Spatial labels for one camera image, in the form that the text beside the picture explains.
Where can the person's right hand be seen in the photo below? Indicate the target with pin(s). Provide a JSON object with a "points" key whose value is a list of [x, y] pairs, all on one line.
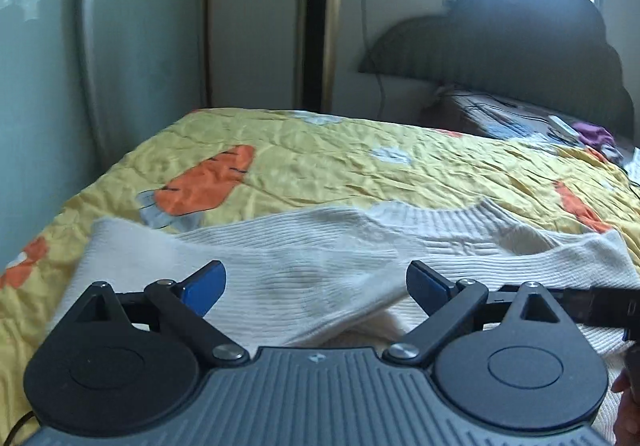
{"points": [[621, 382]]}

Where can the yellow carrot print blanket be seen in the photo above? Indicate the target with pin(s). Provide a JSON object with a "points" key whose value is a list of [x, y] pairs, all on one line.
{"points": [[325, 176]]}

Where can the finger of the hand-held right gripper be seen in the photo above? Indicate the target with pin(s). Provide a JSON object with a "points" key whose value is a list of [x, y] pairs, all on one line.
{"points": [[605, 306]]}

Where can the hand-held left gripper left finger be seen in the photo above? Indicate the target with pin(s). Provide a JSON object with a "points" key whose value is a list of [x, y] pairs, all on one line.
{"points": [[205, 286]]}

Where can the grey striped cloth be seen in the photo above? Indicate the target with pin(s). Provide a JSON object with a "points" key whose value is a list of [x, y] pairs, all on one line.
{"points": [[612, 154]]}

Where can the white knit sweater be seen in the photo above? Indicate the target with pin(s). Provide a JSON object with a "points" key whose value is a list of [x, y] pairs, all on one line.
{"points": [[310, 271]]}

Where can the white glossy wardrobe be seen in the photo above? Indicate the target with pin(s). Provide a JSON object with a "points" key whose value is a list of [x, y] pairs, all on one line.
{"points": [[150, 26]]}

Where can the grey padded headboard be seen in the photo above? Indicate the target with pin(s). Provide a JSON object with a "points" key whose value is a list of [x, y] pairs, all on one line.
{"points": [[500, 46]]}

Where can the patterned pillow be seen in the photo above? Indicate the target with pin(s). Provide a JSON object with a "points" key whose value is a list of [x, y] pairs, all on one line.
{"points": [[460, 114]]}

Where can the gold tower air conditioner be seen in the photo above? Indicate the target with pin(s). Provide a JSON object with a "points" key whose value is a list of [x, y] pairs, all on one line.
{"points": [[320, 26]]}

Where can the purple cloth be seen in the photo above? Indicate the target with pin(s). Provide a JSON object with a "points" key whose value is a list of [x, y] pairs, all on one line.
{"points": [[592, 134]]}

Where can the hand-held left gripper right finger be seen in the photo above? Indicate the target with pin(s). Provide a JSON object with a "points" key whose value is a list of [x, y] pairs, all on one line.
{"points": [[425, 283]]}

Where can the white remote control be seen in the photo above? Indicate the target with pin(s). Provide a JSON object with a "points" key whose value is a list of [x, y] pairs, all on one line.
{"points": [[562, 129]]}

